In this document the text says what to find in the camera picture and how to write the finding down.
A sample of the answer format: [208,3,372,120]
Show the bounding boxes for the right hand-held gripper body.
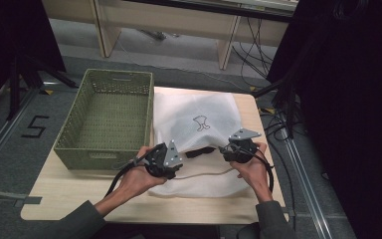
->
[219,127,263,164]

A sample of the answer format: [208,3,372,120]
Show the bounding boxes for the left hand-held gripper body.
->
[143,138,184,180]

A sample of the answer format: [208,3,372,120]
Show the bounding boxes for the black cloth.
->
[185,146,217,159]

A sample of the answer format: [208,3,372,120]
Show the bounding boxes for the white drawstring cord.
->
[173,166,237,180]

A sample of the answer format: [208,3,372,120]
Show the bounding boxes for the white mesh laundry bag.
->
[147,91,252,199]

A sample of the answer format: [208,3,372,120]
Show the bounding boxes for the green woven basket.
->
[53,68,155,171]

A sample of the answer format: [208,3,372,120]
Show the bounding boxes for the person's right hand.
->
[237,142,274,200]

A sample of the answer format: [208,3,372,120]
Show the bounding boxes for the person's left hand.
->
[117,145,169,201]

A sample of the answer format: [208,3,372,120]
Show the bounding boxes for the person's dark clothing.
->
[93,222,222,239]

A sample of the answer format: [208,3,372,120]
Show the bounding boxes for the black curtain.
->
[0,0,67,116]
[267,0,382,239]

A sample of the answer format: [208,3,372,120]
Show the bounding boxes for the grey tape strip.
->
[0,188,43,208]

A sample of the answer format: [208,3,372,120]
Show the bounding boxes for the black tripod stand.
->
[6,54,79,121]

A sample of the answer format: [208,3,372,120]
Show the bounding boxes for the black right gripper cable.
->
[245,145,276,194]

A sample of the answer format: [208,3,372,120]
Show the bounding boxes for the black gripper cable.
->
[245,145,276,194]
[104,155,151,199]

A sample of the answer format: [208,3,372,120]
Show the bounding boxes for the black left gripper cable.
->
[104,155,151,199]

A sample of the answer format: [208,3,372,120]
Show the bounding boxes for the metal floor rail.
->
[278,127,333,239]
[0,87,42,180]

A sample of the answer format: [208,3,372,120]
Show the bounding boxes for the black floor cables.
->
[231,16,277,88]

